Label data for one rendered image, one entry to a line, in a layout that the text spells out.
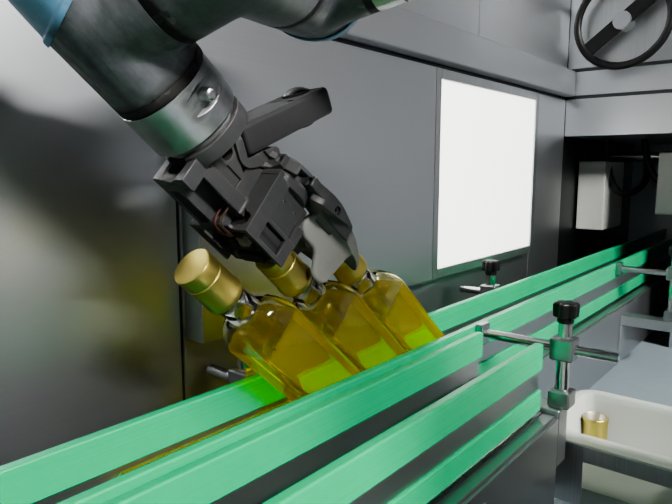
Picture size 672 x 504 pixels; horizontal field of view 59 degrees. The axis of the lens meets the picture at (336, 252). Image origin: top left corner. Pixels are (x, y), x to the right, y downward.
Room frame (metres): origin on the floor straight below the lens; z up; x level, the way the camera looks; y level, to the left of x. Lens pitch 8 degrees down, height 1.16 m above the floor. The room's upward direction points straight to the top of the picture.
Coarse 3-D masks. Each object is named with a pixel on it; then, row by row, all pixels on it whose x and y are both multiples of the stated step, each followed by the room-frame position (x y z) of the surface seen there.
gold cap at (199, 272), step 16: (192, 256) 0.46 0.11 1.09; (208, 256) 0.45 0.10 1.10; (176, 272) 0.46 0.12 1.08; (192, 272) 0.45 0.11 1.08; (208, 272) 0.45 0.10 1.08; (224, 272) 0.46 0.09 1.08; (192, 288) 0.45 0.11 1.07; (208, 288) 0.45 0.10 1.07; (224, 288) 0.46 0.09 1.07; (240, 288) 0.47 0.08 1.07; (208, 304) 0.46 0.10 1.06; (224, 304) 0.46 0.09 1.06
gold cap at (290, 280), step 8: (288, 256) 0.51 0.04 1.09; (296, 256) 0.53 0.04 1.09; (256, 264) 0.52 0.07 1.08; (264, 264) 0.51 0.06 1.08; (272, 264) 0.51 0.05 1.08; (288, 264) 0.51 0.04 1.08; (296, 264) 0.52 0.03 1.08; (304, 264) 0.54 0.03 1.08; (264, 272) 0.51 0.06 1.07; (272, 272) 0.51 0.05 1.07; (280, 272) 0.51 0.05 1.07; (288, 272) 0.52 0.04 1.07; (296, 272) 0.52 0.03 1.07; (304, 272) 0.53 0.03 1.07; (272, 280) 0.52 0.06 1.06; (280, 280) 0.52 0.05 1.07; (288, 280) 0.52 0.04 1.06; (296, 280) 0.52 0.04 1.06; (304, 280) 0.53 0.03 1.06; (280, 288) 0.53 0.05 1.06; (288, 288) 0.53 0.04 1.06; (296, 288) 0.53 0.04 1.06; (304, 288) 0.53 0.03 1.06; (288, 296) 0.53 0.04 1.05
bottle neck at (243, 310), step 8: (240, 296) 0.47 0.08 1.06; (248, 296) 0.49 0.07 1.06; (240, 304) 0.48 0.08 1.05; (248, 304) 0.48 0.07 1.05; (256, 304) 0.49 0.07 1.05; (224, 312) 0.47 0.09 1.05; (232, 312) 0.47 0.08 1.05; (240, 312) 0.48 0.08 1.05; (248, 312) 0.48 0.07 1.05; (232, 320) 0.48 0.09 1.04; (240, 320) 0.48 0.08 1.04
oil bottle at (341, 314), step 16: (336, 288) 0.56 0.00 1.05; (352, 288) 0.57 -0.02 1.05; (320, 304) 0.55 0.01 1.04; (336, 304) 0.55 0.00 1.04; (352, 304) 0.57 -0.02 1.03; (320, 320) 0.54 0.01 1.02; (336, 320) 0.55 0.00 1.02; (352, 320) 0.57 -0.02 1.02; (368, 320) 0.59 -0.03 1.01; (336, 336) 0.55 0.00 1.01; (352, 336) 0.57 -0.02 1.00; (368, 336) 0.59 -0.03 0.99; (384, 336) 0.61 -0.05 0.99; (352, 352) 0.57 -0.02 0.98; (368, 352) 0.59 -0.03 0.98; (384, 352) 0.61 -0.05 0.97; (400, 352) 0.63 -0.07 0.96; (368, 368) 0.59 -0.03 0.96
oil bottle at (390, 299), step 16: (384, 272) 0.63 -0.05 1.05; (384, 288) 0.62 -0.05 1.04; (400, 288) 0.63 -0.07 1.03; (368, 304) 0.61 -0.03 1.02; (384, 304) 0.61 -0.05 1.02; (400, 304) 0.64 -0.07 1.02; (416, 304) 0.66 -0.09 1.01; (384, 320) 0.62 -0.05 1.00; (400, 320) 0.64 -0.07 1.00; (416, 320) 0.66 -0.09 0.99; (432, 320) 0.69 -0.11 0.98; (400, 336) 0.64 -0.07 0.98; (416, 336) 0.66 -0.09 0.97; (432, 336) 0.69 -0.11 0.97
